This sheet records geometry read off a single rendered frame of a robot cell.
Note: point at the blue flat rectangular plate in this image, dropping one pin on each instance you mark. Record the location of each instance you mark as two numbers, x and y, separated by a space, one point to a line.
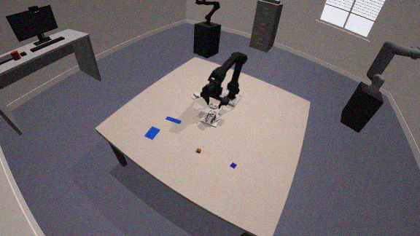
153 131

